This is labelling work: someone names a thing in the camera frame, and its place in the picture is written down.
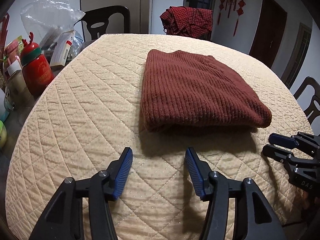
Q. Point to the cream quilted table cover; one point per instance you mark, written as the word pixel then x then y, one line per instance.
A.
pixel 91 112

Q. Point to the red gift bag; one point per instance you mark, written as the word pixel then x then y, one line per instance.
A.
pixel 3 33

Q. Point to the glass jar white lid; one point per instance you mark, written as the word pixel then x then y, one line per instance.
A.
pixel 17 94

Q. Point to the red reindeer bottle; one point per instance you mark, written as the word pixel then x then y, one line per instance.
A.
pixel 36 70

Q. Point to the rust red knit sweater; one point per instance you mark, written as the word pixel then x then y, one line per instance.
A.
pixel 186 89

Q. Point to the green round container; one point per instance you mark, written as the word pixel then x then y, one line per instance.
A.
pixel 3 135

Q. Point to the dark wooden chair right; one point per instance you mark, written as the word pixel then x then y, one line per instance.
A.
pixel 312 112

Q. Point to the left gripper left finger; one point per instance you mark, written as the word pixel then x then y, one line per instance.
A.
pixel 62 217

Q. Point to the dark brown door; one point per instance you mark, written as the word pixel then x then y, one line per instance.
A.
pixel 269 32

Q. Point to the white red paper box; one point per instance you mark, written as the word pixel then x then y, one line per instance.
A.
pixel 61 51

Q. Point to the red Chinese knot decoration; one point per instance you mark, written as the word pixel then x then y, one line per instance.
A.
pixel 231 5

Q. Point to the clear plastic bag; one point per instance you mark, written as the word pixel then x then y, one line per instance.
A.
pixel 48 19

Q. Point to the dark wooden chair far left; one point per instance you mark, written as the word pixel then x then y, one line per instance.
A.
pixel 97 20

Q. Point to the red checked cloth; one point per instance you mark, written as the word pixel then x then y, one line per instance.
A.
pixel 186 21

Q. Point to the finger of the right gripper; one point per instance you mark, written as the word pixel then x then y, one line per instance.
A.
pixel 278 154
pixel 283 141

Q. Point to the dark wooden chair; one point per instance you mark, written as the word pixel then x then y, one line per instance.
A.
pixel 97 20
pixel 312 112

